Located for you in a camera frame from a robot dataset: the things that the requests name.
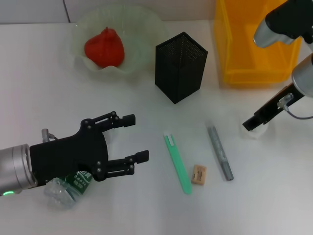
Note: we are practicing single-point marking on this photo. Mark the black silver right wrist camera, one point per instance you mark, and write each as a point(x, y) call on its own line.
point(281, 22)

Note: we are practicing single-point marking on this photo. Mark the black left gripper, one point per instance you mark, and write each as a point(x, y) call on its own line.
point(71, 151)

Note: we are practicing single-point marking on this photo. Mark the clear water bottle green label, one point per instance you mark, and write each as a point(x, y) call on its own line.
point(66, 193)

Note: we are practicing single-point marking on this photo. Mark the tan eraser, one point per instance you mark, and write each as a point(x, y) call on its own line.
point(199, 175)

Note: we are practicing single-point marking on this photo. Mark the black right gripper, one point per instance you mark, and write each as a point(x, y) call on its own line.
point(278, 102)

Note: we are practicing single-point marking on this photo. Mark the red-orange fruit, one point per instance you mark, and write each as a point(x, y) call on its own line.
point(105, 49)

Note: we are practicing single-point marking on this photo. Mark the translucent green fruit plate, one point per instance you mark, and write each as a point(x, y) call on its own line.
point(141, 36)

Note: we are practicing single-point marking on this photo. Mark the grey marker pen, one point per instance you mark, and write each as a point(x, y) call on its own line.
point(220, 151)

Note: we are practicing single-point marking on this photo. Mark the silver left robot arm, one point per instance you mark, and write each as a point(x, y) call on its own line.
point(14, 169)

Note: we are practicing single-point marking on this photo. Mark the white paper ball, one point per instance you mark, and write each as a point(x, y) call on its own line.
point(259, 133)

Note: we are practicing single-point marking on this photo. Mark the yellow plastic bin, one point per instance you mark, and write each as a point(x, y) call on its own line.
point(239, 49)

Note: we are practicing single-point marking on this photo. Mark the green retractable pen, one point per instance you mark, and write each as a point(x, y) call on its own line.
point(177, 161)

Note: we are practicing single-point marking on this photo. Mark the black mesh pen holder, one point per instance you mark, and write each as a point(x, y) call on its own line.
point(179, 68)

